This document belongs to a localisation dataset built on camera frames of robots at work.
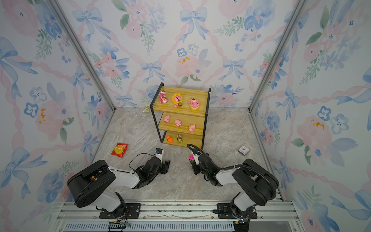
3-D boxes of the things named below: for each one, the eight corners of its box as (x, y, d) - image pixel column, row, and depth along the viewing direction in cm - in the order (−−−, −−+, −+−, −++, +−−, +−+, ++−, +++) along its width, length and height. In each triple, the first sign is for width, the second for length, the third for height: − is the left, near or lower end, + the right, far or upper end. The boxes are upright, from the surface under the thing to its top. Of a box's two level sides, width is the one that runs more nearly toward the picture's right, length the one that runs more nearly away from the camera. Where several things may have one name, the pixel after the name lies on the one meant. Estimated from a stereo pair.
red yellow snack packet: (113, 154, 96) (110, 152, 93) (120, 144, 101) (118, 141, 98) (122, 157, 95) (120, 155, 92) (129, 147, 100) (127, 144, 97)
